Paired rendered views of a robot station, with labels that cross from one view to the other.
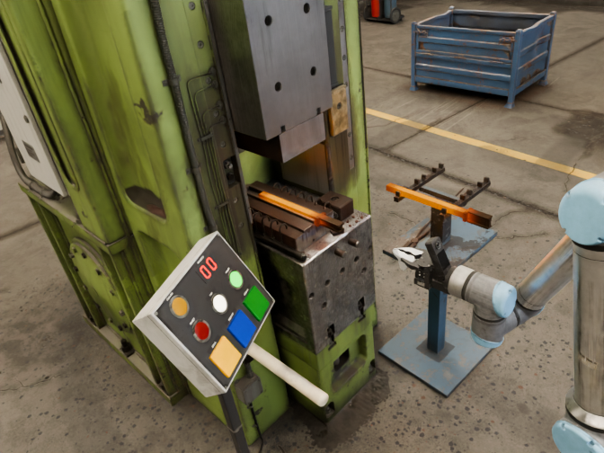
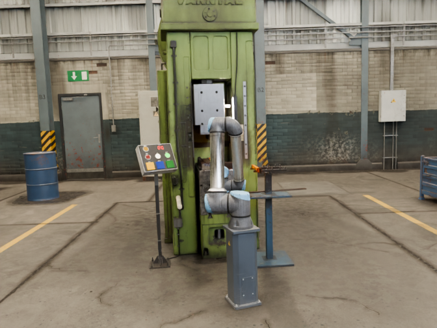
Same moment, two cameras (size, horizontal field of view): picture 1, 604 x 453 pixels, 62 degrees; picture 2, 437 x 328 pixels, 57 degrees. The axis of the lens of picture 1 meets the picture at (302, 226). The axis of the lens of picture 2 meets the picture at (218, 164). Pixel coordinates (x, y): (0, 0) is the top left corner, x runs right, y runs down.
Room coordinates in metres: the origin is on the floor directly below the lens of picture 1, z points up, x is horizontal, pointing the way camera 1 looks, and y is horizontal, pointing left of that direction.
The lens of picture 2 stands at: (-1.80, -2.37, 1.43)
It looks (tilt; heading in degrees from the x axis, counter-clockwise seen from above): 7 degrees down; 34
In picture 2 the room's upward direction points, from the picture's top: 2 degrees counter-clockwise
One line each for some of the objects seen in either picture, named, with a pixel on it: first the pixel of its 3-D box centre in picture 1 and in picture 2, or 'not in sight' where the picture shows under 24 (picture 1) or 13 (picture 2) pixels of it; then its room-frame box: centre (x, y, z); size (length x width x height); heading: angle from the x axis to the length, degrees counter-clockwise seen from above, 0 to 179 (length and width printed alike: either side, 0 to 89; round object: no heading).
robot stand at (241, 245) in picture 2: not in sight; (242, 264); (0.76, -0.81, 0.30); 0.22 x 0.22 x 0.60; 54
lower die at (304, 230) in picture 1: (275, 213); (209, 163); (1.62, 0.09, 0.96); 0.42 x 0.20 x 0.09; 42
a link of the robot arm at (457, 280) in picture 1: (461, 281); not in sight; (1.07, -0.43, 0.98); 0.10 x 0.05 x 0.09; 132
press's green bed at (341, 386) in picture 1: (305, 336); (216, 229); (1.67, 0.06, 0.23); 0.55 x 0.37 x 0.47; 42
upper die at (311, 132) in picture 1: (259, 125); (208, 129); (1.62, 0.09, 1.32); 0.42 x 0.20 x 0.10; 42
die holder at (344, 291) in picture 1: (292, 260); (215, 187); (1.67, 0.06, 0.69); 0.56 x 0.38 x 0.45; 42
